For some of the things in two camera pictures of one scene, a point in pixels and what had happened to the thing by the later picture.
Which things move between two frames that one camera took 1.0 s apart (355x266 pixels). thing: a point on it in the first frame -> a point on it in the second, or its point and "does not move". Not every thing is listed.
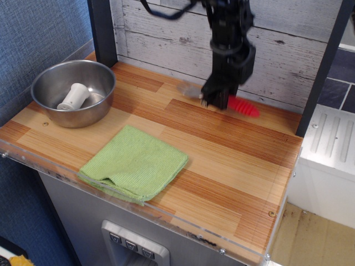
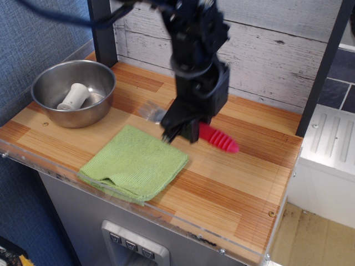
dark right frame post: x=325 y=65 does not move
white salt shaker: x=78 y=93 does not move
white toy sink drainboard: x=324 y=182 does not move
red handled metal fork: x=193 y=90 -> x=152 y=111
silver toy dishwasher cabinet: x=104 y=229 does not move
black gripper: x=233 y=62 -> x=199 y=97
